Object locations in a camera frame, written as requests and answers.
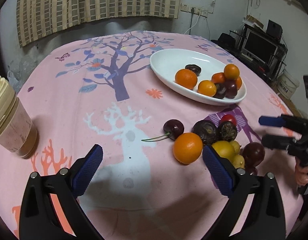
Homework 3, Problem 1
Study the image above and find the small orange mandarin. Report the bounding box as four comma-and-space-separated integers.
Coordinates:
223, 64, 240, 80

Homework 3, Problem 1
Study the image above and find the white bucket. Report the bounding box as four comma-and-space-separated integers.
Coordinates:
277, 70, 300, 99

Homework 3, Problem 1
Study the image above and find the large dark purple plum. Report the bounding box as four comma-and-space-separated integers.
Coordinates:
242, 142, 265, 167

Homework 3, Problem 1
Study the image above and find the tan longan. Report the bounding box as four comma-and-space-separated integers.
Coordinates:
232, 154, 245, 169
230, 140, 241, 154

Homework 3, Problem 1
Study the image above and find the tan longan front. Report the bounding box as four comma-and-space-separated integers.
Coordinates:
232, 154, 245, 169

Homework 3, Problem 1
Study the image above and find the white power strip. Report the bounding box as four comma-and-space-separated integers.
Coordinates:
180, 3, 208, 18

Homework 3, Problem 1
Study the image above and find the black hat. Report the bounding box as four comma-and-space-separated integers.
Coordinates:
211, 33, 237, 52

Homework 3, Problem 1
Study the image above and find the red cherry tomato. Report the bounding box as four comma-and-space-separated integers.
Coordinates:
220, 114, 237, 126

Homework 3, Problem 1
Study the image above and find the black speaker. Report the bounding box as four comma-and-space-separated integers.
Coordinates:
266, 20, 283, 42

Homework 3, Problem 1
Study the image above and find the pink deer print tablecloth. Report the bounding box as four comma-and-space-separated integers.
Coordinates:
0, 31, 290, 239

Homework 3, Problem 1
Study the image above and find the tan longan back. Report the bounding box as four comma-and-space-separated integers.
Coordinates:
230, 140, 241, 154

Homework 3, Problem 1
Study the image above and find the white plastic bag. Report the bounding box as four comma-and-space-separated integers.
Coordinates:
7, 55, 37, 93

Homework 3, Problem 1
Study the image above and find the plastic jar with cream lid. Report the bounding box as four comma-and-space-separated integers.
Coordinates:
0, 76, 38, 159

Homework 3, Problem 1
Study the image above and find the person's right hand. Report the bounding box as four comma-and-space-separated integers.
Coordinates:
295, 157, 308, 186

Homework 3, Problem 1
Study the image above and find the green yellow plum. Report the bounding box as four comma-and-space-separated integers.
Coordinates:
211, 141, 235, 163

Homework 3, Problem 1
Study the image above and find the dark water chestnut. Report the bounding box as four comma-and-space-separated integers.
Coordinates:
185, 64, 202, 76

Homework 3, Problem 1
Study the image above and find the black metal rack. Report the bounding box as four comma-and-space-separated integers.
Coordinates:
229, 24, 288, 84

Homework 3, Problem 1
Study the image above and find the dark wrinkled passion fruit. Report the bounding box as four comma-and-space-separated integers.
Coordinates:
192, 119, 219, 145

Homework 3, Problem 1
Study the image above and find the small dark plum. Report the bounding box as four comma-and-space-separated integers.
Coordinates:
214, 83, 227, 99

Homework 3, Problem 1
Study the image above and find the computer monitor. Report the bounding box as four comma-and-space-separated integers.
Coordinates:
241, 29, 278, 63

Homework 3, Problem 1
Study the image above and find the checkered beige curtain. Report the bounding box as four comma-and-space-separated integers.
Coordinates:
16, 0, 180, 47

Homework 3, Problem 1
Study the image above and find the dark cherry with stem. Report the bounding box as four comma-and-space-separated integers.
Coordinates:
142, 119, 184, 142

